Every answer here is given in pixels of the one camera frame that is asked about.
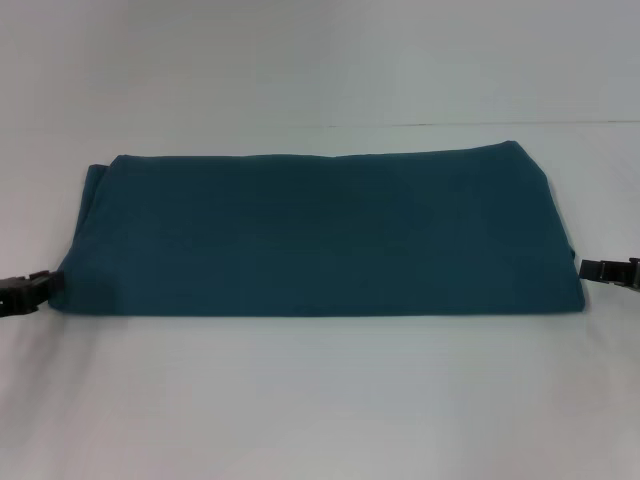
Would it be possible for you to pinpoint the teal blue t-shirt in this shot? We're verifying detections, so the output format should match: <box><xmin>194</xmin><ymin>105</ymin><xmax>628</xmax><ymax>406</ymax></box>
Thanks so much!
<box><xmin>49</xmin><ymin>141</ymin><xmax>587</xmax><ymax>320</ymax></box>

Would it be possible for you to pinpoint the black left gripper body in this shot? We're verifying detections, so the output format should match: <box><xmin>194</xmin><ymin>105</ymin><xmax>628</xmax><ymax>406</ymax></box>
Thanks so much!
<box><xmin>0</xmin><ymin>277</ymin><xmax>51</xmax><ymax>320</ymax></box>

